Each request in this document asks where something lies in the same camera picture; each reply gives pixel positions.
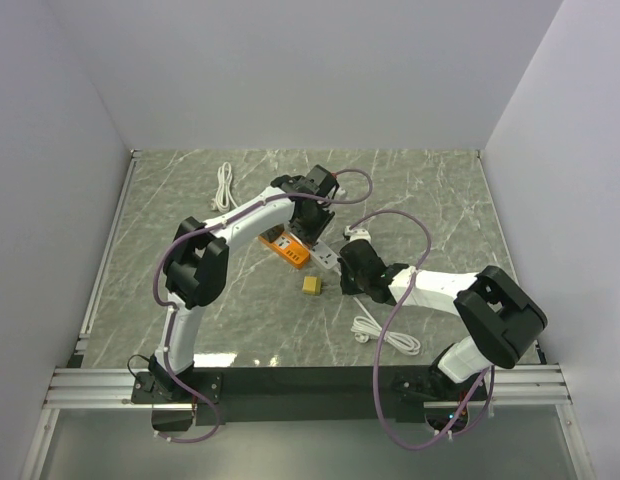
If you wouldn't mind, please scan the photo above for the aluminium frame rail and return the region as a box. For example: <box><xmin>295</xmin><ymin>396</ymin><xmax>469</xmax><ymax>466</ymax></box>
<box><xmin>20</xmin><ymin>149</ymin><xmax>142</xmax><ymax>479</ymax></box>

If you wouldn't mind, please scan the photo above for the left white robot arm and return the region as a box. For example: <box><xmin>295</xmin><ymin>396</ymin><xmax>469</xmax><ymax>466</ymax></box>
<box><xmin>148</xmin><ymin>165</ymin><xmax>339</xmax><ymax>402</ymax></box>

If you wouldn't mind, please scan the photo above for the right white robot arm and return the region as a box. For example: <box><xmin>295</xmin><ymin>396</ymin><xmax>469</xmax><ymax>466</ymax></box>
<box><xmin>339</xmin><ymin>239</ymin><xmax>548</xmax><ymax>399</ymax></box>

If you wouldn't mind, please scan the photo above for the black base bar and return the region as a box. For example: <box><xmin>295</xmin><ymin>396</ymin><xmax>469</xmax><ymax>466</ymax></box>
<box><xmin>131</xmin><ymin>365</ymin><xmax>487</xmax><ymax>431</ymax></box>

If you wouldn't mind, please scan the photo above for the orange power strip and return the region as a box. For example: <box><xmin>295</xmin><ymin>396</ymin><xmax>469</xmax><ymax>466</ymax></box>
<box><xmin>258</xmin><ymin>231</ymin><xmax>311</xmax><ymax>269</ymax></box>

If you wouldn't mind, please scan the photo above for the white cord of orange strip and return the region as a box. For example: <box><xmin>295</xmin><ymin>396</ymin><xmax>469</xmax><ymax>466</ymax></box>
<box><xmin>206</xmin><ymin>162</ymin><xmax>241</xmax><ymax>214</ymax></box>

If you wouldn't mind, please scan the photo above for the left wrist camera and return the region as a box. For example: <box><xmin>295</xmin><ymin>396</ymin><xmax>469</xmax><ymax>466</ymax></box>
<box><xmin>331</xmin><ymin>172</ymin><xmax>348</xmax><ymax>200</ymax></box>

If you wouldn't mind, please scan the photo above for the white power strip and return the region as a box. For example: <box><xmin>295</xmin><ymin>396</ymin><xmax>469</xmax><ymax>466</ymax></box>
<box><xmin>309</xmin><ymin>240</ymin><xmax>340</xmax><ymax>275</ymax></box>

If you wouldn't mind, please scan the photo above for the yellow plug adapter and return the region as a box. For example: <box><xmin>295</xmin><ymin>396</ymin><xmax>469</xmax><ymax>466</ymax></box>
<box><xmin>302</xmin><ymin>276</ymin><xmax>322</xmax><ymax>296</ymax></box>

